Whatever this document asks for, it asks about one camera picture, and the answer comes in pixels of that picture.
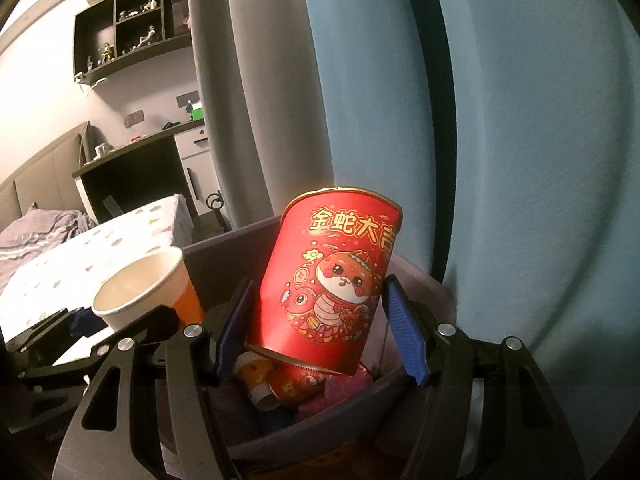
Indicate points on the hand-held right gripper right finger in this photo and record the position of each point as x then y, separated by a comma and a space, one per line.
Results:
402, 330

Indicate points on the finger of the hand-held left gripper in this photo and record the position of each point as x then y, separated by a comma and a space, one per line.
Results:
82, 322
150, 324

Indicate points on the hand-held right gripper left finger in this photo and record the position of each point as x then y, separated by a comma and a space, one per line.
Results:
232, 330

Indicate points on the white orange paper cup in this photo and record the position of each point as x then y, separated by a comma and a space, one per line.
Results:
135, 280
255, 375

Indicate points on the grey purple plastic bin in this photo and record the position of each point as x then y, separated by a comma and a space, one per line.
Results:
230, 250

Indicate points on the pink foam net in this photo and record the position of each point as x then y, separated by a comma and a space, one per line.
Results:
345, 387

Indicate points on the red printed paper cup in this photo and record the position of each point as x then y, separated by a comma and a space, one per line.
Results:
325, 260

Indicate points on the white drawer cabinet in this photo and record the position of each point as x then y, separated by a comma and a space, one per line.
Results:
195, 160

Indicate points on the dark desk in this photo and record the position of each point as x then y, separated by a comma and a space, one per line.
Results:
125, 147

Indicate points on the small black object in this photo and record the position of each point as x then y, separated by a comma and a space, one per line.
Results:
171, 124

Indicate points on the green box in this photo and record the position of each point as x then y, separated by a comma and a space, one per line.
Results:
198, 112

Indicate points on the blue and grey curtain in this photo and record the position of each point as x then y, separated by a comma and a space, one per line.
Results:
350, 85

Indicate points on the group of small figurines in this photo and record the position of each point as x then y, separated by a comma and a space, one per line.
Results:
145, 37

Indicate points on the reddish wall socket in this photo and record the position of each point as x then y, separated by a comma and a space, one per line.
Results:
134, 119

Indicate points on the dark wall socket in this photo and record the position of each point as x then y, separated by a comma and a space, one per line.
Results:
187, 98

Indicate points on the dark wall shelf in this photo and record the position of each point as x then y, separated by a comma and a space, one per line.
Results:
135, 57

